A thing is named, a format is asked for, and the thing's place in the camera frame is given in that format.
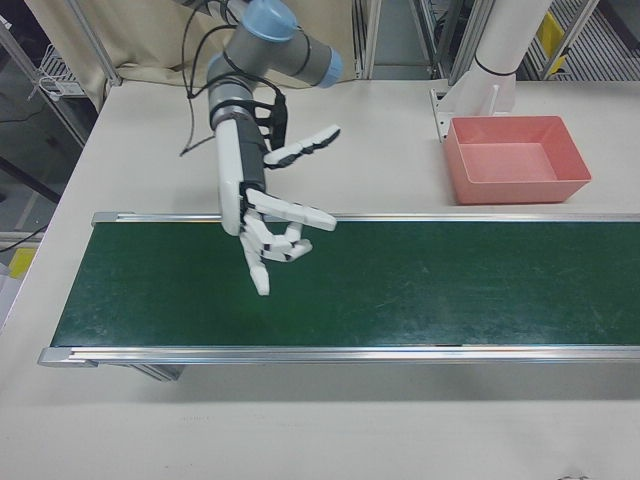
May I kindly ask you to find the white wire rack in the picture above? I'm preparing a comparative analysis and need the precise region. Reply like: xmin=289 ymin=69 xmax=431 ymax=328
xmin=38 ymin=43 xmax=84 ymax=101

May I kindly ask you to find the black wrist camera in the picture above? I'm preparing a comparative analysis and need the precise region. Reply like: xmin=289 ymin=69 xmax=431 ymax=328
xmin=254 ymin=91 xmax=290 ymax=152

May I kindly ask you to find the aluminium frame structure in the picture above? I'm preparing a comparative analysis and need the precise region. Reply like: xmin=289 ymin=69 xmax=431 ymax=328
xmin=352 ymin=0 xmax=476 ymax=81

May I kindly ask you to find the slanted aluminium frame post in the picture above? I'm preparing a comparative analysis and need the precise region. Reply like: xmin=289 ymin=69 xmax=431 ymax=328
xmin=73 ymin=0 xmax=122 ymax=87

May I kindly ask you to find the white column with base bracket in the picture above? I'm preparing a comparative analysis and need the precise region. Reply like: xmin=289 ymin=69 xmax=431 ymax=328
xmin=428 ymin=0 xmax=551 ymax=144

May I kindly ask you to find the aluminium conveyor side rail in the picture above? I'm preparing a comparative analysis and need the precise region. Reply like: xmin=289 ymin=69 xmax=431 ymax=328
xmin=38 ymin=343 xmax=640 ymax=369
xmin=92 ymin=210 xmax=640 ymax=225

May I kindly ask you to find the pink plastic box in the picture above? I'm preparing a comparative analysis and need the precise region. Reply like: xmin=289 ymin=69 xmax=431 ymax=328
xmin=444 ymin=115 xmax=593 ymax=206

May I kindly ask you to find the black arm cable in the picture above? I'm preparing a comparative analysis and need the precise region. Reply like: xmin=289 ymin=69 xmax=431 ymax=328
xmin=178 ymin=0 xmax=236 ymax=157

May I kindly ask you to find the green conveyor belt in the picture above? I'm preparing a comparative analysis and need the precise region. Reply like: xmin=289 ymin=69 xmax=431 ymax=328
xmin=49 ymin=219 xmax=640 ymax=349

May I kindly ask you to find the yellow sheet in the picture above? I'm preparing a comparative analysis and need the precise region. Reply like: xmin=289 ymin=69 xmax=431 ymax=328
xmin=8 ymin=248 xmax=37 ymax=280

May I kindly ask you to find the beige curtain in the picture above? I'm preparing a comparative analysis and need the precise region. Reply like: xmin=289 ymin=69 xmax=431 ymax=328
xmin=22 ymin=0 xmax=362 ymax=87

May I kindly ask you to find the yellow panel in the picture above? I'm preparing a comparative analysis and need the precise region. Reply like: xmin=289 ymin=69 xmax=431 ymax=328
xmin=537 ymin=12 xmax=569 ymax=54

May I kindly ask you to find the aluminium conveyor leg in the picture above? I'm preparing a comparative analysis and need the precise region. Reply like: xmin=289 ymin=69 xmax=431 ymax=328
xmin=122 ymin=363 xmax=187 ymax=384

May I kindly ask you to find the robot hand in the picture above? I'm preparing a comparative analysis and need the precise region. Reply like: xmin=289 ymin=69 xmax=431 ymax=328
xmin=214 ymin=117 xmax=345 ymax=298

